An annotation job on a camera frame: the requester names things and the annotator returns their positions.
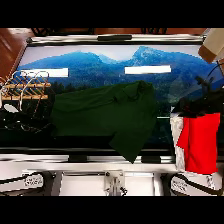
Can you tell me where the white garment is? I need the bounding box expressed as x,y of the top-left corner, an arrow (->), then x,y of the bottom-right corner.
169,111 -> 188,173

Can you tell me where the dark green shirt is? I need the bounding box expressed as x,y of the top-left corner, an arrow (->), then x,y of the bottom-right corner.
49,79 -> 160,165

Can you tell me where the brown clothes hanger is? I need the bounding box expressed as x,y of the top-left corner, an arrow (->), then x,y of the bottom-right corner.
0,87 -> 50,102
1,70 -> 53,90

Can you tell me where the red garment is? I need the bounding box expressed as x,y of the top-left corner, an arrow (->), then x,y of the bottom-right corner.
176,112 -> 222,175

